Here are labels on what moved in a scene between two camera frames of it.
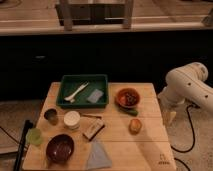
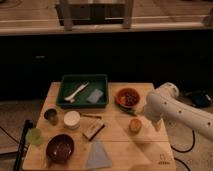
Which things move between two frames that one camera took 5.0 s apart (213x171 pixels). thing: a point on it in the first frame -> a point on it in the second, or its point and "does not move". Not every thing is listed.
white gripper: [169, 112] -> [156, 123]
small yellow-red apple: [135, 126] does not move
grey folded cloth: [97, 157] does not move
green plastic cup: [34, 136] does not move
